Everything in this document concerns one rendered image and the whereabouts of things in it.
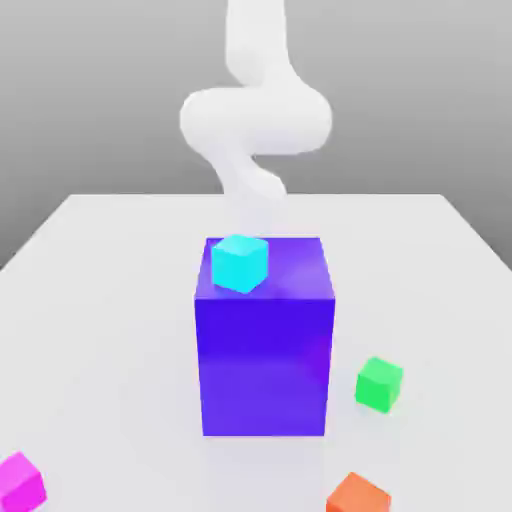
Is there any small cyan cube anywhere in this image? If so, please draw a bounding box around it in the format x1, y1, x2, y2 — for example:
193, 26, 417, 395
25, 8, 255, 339
210, 234, 270, 295

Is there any small orange cube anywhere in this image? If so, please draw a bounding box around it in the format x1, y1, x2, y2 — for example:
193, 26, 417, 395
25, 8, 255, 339
325, 471, 393, 512

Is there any small green cube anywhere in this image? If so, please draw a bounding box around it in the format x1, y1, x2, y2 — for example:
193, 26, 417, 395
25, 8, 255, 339
354, 356, 404, 415

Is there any large purple box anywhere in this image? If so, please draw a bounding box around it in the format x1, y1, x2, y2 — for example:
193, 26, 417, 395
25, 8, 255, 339
193, 236, 336, 438

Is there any small magenta cube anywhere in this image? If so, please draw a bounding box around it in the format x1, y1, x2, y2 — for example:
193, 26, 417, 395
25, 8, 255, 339
0, 450, 48, 512

